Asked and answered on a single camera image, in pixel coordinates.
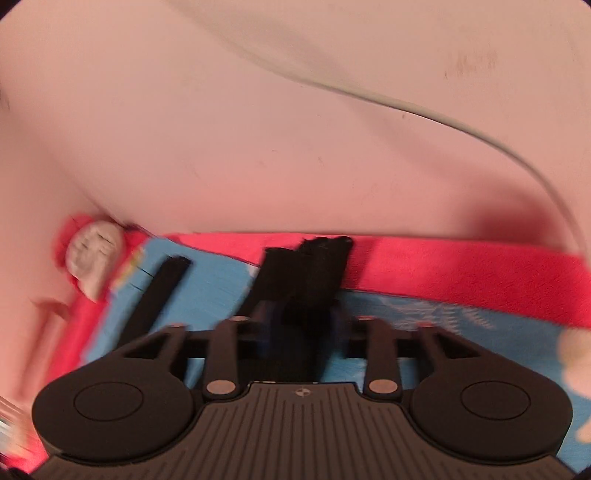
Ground red bed sheet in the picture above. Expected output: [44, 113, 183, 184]
[13, 212, 591, 474]

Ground grey wall cable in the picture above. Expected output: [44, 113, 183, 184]
[165, 0, 588, 259]

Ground rolled cream blanket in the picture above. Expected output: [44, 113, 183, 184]
[65, 220, 124, 302]

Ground blue floral bed sheet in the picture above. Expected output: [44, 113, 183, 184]
[82, 235, 591, 471]

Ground red crumpled cloth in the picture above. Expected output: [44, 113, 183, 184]
[52, 213, 96, 290]

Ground black pants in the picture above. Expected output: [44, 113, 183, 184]
[115, 236, 353, 388]

